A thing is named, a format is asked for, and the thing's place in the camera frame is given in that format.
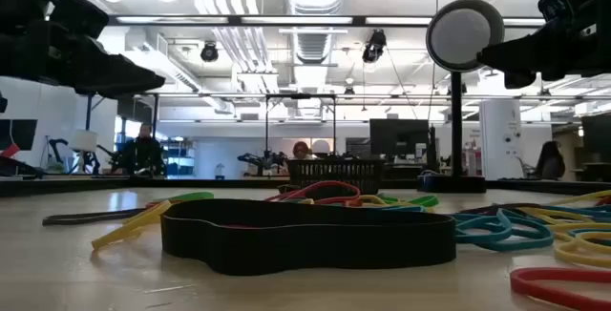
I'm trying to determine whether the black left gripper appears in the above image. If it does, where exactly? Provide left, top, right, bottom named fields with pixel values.
left=0, top=19, right=166, bottom=100

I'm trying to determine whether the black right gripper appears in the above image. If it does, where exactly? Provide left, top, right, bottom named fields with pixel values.
left=476, top=0, right=611, bottom=89

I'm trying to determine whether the green rubber band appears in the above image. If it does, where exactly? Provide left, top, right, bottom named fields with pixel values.
left=152, top=191, right=215, bottom=203
left=376, top=195, right=440, bottom=208

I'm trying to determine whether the dark purple rubber band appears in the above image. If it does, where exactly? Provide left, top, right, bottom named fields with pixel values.
left=460, top=202, right=545, bottom=215
left=41, top=207, right=147, bottom=227

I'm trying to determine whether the teal rubber band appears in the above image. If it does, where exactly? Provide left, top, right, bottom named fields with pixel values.
left=543, top=204, right=611, bottom=219
left=381, top=204, right=427, bottom=214
left=567, top=227, right=611, bottom=245
left=451, top=208, right=555, bottom=254

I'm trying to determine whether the yellow rubber band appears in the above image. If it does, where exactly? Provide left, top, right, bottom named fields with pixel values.
left=553, top=222, right=611, bottom=269
left=91, top=199, right=173, bottom=250
left=517, top=205, right=611, bottom=229
left=357, top=195, right=431, bottom=210
left=548, top=189, right=611, bottom=206

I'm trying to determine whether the long wide black rubber band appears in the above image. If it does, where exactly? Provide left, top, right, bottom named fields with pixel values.
left=160, top=198, right=457, bottom=277

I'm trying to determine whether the black slotted plastic bin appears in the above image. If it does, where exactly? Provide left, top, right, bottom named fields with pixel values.
left=285, top=156, right=386, bottom=196

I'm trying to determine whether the white laptop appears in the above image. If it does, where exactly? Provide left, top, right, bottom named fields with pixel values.
left=70, top=129, right=99, bottom=154

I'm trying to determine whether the white column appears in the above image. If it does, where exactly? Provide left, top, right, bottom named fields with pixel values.
left=479, top=98, right=522, bottom=181

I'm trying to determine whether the black ceiling spotlight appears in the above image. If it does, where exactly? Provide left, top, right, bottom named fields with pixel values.
left=200, top=41, right=220, bottom=63
left=361, top=29, right=388, bottom=64

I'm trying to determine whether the black desk lamp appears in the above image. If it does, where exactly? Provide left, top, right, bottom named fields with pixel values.
left=417, top=0, right=506, bottom=194

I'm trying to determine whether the black office chair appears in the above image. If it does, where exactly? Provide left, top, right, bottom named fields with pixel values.
left=534, top=140, right=567, bottom=181

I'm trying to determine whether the black monitor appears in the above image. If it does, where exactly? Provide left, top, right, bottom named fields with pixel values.
left=580, top=114, right=611, bottom=163
left=0, top=118, right=38, bottom=152
left=369, top=118, right=430, bottom=157

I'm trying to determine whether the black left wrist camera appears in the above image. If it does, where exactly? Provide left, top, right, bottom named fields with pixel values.
left=50, top=0, right=110, bottom=40

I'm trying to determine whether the black aluminium table frame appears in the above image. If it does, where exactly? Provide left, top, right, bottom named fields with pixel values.
left=0, top=176, right=611, bottom=197

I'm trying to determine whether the black background rig frame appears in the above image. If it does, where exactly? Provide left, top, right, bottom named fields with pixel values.
left=264, top=93, right=338, bottom=159

